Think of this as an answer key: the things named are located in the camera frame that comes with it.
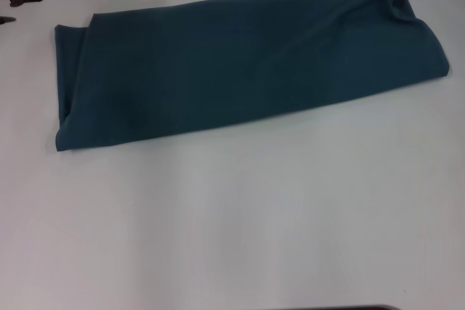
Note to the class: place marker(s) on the teal t-shirt with FREE print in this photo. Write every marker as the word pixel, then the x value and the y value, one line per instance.
pixel 236 70

